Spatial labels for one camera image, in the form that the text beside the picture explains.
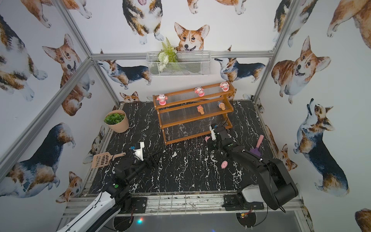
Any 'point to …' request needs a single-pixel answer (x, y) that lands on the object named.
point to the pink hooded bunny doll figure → (162, 98)
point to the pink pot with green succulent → (117, 121)
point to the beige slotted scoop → (104, 159)
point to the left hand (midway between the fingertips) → (160, 150)
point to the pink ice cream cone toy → (200, 109)
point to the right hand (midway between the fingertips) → (207, 139)
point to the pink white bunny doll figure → (224, 86)
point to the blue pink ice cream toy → (222, 106)
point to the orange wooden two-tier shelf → (190, 113)
